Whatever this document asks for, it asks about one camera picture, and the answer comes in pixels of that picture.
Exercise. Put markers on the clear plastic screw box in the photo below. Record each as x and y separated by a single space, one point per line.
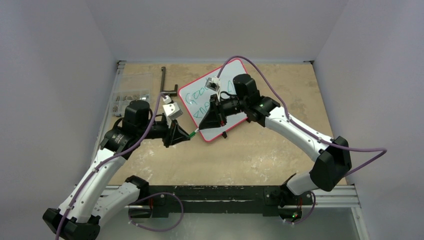
131 87

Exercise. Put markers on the pink framed whiteboard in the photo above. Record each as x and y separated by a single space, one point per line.
196 98

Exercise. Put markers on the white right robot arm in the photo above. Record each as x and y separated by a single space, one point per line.
331 161

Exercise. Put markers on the aluminium frame rail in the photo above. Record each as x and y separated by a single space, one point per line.
120 65

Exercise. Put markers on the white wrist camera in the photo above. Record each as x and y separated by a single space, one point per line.
171 110
214 84

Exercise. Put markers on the white green whiteboard marker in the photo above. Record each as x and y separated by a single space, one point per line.
196 130

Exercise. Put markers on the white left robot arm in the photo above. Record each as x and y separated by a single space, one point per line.
82 215

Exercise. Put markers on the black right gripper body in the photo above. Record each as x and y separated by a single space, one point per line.
215 109

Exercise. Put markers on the dark metal pipe bracket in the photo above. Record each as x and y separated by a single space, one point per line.
171 93

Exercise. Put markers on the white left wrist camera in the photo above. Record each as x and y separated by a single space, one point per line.
171 110

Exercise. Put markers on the green marker cap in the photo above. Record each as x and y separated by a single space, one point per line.
191 135

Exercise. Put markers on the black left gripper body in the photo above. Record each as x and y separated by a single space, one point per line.
159 129

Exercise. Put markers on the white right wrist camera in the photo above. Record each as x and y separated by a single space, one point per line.
214 84

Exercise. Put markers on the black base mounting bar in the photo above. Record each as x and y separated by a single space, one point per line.
265 200

